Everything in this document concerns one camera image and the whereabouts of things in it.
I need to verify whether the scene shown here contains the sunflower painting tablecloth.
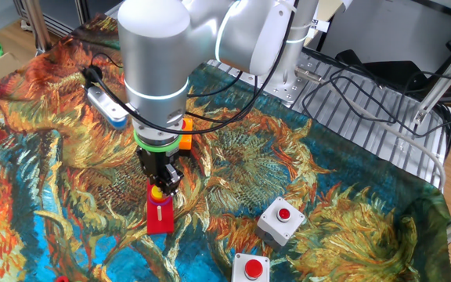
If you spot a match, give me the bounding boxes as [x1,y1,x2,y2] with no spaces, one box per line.
[0,13,451,282]

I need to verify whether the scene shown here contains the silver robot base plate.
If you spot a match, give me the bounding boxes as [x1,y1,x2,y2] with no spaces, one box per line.
[244,50,323,109]

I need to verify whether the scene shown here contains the large purple Hanoi ring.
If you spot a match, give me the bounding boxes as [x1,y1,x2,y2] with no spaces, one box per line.
[148,194,172,208]

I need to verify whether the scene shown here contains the aluminium frame rail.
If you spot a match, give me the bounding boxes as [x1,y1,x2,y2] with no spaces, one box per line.
[13,0,93,39]

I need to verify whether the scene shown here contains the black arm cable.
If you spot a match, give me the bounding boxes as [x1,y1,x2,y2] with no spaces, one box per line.
[81,0,301,136]

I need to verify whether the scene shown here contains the orange button box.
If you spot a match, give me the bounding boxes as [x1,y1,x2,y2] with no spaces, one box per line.
[178,117,194,152]

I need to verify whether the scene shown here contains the white box mushroom red button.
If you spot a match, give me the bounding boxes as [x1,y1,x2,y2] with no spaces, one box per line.
[231,252,272,282]

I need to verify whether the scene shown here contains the black office chair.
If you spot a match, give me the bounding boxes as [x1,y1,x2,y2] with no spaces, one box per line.
[334,38,451,143]

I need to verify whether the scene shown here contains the red Hanoi base with pegs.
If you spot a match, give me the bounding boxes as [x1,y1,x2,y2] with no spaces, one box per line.
[146,179,175,236]

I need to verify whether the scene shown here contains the white printed tag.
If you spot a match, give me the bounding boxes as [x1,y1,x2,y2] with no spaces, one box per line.
[310,18,330,34]

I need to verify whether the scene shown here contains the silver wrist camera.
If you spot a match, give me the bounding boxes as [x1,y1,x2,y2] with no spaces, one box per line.
[86,85,129,130]

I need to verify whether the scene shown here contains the black table cable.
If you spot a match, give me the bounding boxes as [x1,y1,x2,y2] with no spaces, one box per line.
[301,46,451,139]

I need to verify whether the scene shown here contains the white box flat red button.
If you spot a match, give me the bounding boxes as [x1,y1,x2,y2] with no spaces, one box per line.
[254,197,307,248]

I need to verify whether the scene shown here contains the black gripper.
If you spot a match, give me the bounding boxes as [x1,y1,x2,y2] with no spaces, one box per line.
[136,147,184,197]

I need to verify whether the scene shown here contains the grey thick cable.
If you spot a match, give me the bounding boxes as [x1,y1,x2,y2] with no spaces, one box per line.
[294,65,447,191]

